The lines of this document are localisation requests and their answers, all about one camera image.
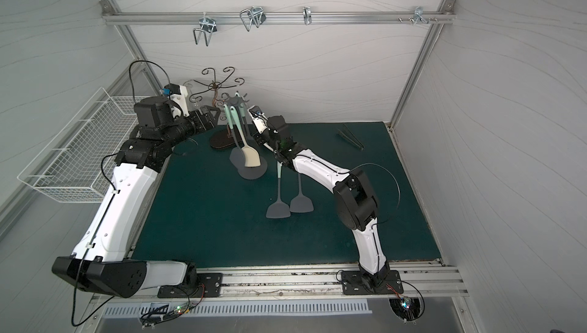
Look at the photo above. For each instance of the black tongs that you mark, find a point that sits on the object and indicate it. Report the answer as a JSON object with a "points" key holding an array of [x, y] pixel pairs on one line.
{"points": [[347, 135]]}

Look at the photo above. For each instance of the green handled beige spoon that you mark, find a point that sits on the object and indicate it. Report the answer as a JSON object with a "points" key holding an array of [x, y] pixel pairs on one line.
{"points": [[252, 159]]}

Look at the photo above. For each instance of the green handled grey spoon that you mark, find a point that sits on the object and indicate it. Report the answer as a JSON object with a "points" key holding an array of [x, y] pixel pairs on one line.
{"points": [[236, 157]]}

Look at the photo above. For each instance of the grey handled beige spatula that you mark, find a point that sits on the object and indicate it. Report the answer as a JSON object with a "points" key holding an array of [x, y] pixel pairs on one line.
{"points": [[241, 105]]}

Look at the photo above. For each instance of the aluminium top rail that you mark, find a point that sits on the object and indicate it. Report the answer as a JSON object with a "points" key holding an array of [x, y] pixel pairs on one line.
{"points": [[273, 18]]}

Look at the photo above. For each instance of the triangular metal hook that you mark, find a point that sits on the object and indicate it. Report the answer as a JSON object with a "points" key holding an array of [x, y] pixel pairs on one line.
{"points": [[252, 17]]}

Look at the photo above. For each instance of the white wire basket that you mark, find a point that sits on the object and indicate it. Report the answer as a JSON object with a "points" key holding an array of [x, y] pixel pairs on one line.
{"points": [[69, 168]]}

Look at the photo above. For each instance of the metal wall hook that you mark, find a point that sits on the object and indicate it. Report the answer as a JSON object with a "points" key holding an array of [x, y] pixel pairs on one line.
{"points": [[418, 17]]}

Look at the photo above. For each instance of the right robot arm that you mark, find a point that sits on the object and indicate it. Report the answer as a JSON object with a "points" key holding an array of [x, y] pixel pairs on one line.
{"points": [[355, 198]]}

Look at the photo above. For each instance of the green handled grey spatula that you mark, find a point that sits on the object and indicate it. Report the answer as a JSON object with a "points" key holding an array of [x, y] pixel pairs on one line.
{"points": [[279, 209]]}

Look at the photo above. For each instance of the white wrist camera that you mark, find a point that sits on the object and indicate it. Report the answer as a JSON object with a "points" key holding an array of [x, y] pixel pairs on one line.
{"points": [[258, 118], [178, 95]]}

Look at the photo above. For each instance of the double prong metal hook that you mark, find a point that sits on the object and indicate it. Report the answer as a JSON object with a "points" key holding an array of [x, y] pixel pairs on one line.
{"points": [[203, 33]]}

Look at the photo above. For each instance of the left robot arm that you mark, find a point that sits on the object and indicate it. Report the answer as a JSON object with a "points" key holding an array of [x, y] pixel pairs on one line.
{"points": [[98, 264]]}

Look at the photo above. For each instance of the bronze swirl mug tree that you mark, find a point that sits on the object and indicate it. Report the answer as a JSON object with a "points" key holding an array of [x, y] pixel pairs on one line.
{"points": [[215, 93]]}

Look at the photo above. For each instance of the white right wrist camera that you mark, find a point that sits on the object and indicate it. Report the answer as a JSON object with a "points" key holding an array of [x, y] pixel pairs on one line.
{"points": [[258, 118]]}

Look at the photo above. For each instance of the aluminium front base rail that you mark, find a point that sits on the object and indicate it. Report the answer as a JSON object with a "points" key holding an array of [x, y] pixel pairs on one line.
{"points": [[325, 281]]}

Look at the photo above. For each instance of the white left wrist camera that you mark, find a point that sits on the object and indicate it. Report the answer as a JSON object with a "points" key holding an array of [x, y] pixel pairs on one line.
{"points": [[178, 95]]}

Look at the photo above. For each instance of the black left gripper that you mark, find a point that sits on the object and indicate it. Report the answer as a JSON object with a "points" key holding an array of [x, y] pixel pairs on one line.
{"points": [[207, 120]]}

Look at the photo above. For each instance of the small metal clip hook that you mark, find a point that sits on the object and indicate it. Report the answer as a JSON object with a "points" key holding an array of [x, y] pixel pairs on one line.
{"points": [[307, 16]]}

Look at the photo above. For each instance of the grey utensil rack stand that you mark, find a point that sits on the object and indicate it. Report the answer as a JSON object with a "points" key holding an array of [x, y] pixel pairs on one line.
{"points": [[247, 173]]}

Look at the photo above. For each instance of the green handled grey turner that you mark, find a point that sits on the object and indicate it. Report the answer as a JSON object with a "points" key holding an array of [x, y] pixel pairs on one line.
{"points": [[301, 203]]}

